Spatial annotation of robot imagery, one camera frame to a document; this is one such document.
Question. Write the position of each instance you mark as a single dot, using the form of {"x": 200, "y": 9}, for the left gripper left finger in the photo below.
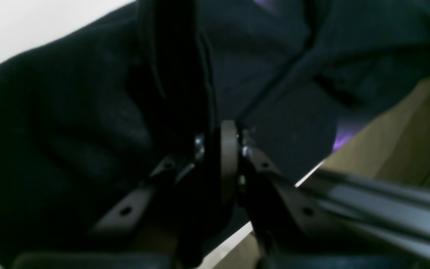
{"x": 142, "y": 231}

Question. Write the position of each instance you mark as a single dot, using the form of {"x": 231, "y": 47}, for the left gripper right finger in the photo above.
{"x": 291, "y": 231}

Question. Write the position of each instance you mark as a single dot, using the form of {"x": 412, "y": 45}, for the black T-shirt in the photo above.
{"x": 85, "y": 118}

